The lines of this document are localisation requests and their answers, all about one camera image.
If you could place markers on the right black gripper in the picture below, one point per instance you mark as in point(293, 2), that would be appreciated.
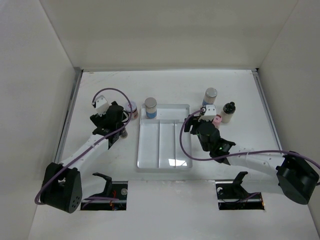
point(191, 120)

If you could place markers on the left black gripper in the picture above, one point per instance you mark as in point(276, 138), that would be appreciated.
point(98, 119)

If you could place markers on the small black-cap spice bottle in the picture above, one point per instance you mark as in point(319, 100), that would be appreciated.
point(123, 133)

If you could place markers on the pink-lid small jar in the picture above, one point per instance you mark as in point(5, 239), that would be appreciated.
point(216, 121)

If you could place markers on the white-lid red-label jar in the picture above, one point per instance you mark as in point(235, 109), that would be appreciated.
point(131, 108)

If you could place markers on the black-cap cream sauce bottle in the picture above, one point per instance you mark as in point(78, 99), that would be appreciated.
point(227, 112)

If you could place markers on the silver-lid blue-label spice jar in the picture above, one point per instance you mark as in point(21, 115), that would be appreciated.
point(150, 104)

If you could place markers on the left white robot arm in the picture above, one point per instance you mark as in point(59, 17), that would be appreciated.
point(68, 183)

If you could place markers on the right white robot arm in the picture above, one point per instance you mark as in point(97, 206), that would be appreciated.
point(286, 173)

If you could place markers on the white divided organizer tray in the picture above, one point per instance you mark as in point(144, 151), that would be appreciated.
point(159, 149)

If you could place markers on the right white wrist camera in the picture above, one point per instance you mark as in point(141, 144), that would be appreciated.
point(208, 112)

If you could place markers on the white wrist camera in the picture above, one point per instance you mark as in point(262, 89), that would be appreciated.
point(101, 105)
point(208, 112)

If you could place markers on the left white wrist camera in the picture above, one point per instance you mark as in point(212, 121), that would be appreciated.
point(101, 105)

